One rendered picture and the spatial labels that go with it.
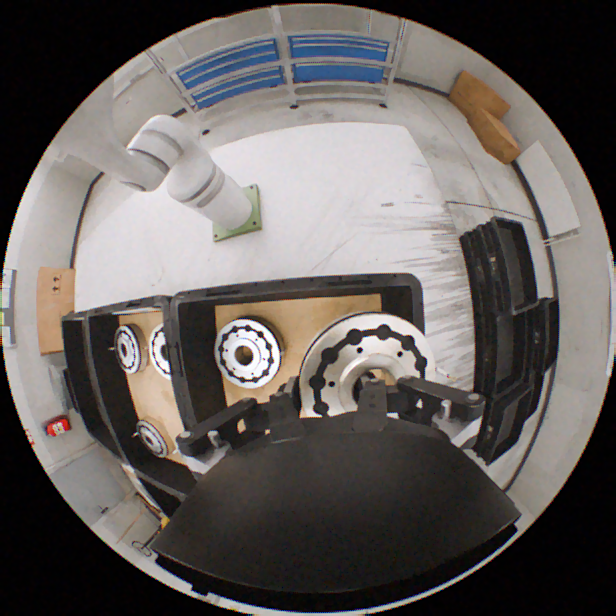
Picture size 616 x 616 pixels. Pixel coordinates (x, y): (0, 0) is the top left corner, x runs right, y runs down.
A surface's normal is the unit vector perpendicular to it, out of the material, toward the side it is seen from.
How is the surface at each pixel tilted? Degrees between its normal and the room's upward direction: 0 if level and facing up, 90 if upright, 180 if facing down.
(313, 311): 0
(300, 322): 0
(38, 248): 90
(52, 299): 78
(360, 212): 0
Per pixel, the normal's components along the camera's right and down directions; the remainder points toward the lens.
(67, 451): 0.99, -0.16
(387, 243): -0.05, 0.00
